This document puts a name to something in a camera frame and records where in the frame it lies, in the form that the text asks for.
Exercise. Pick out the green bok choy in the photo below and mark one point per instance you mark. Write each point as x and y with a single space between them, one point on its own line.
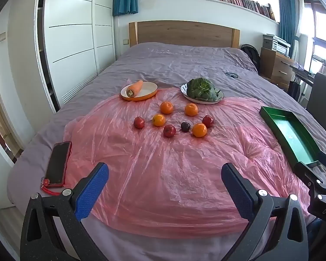
201 88

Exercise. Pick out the wall light switch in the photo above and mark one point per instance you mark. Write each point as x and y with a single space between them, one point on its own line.
2 37

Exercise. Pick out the white wardrobe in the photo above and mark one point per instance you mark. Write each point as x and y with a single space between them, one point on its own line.
70 32

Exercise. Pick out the white patterned plate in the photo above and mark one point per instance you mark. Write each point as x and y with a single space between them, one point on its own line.
220 95

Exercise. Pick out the red apple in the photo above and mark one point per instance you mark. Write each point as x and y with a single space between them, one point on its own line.
207 121
139 122
169 130

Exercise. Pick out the carrot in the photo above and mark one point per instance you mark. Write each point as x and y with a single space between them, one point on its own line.
134 88

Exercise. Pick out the person's blue trousers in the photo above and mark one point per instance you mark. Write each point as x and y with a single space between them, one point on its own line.
315 232

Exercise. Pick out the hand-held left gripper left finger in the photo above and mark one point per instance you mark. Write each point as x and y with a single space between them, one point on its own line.
93 193

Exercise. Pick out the wooden drawer cabinet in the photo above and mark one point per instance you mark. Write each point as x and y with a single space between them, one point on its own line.
279 70

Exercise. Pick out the grey printer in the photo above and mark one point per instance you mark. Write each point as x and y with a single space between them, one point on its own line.
277 45

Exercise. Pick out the orange enamel plate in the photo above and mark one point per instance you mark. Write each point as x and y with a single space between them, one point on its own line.
149 89

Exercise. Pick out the pink plastic sheet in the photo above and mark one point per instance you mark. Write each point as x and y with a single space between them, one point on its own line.
157 174

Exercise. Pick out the green metal tray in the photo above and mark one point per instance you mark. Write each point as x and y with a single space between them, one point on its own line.
290 130

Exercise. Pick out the grey chair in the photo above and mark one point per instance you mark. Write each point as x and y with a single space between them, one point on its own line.
322 92

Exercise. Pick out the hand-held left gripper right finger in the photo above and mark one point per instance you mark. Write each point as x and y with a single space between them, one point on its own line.
237 193

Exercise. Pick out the wooden headboard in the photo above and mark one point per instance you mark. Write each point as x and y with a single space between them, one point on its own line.
179 32

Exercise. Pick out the dark purple plum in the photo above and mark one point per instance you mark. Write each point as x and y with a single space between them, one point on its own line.
185 126

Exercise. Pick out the dark desk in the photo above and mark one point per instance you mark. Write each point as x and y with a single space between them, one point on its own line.
304 73

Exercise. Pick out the orange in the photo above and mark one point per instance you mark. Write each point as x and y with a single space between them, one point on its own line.
199 130
159 120
166 107
191 109

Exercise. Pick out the black backpack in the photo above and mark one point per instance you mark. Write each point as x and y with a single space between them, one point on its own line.
251 54

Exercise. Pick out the phone in red case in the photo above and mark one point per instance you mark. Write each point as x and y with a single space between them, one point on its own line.
57 164

